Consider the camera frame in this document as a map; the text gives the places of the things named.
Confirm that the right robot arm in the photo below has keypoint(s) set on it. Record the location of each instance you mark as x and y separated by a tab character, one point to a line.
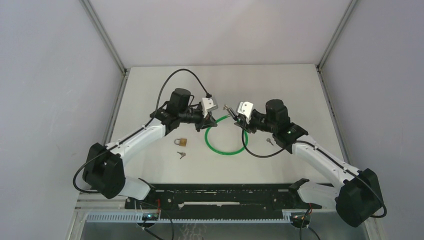
354	194

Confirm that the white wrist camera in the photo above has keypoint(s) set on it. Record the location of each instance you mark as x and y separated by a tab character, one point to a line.
208	104
245	110

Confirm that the left aluminium frame post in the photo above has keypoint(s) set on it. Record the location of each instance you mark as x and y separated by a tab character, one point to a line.
104	36

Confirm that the small silver key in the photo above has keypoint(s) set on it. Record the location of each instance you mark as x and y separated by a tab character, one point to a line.
182	154

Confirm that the right aluminium frame post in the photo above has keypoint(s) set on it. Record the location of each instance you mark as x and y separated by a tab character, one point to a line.
337	33

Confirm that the aluminium frame post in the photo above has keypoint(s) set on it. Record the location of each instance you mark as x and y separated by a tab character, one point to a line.
337	33
104	36

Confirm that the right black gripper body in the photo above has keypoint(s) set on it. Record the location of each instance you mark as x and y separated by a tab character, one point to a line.
258	122

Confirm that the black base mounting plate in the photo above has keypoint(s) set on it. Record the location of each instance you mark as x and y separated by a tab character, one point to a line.
227	201

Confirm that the white slotted cable duct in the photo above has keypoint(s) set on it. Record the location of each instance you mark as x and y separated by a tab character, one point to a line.
149	217

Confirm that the green cable lock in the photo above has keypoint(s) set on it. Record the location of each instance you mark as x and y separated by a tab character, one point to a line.
225	153

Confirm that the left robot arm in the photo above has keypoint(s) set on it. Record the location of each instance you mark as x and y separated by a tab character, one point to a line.
104	170

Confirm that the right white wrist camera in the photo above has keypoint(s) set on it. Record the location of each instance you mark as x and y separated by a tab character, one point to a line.
245	110

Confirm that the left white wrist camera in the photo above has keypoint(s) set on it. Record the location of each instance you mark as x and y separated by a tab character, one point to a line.
208	104

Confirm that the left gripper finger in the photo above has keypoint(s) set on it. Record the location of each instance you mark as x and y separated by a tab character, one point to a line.
210	122
203	124

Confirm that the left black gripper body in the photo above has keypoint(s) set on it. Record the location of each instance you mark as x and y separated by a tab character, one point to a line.
192	116

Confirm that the brass padlock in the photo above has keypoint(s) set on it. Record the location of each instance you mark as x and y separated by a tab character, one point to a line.
182	142

